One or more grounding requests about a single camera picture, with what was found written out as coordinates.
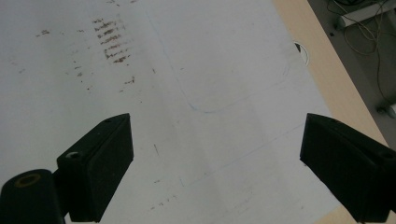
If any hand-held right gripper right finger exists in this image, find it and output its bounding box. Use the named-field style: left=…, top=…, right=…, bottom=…
left=299, top=112, right=396, bottom=224

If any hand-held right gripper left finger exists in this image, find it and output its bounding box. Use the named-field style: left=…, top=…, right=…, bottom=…
left=55, top=112, right=135, bottom=224

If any table cable grommet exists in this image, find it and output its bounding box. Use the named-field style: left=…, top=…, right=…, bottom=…
left=293, top=40, right=310, bottom=66

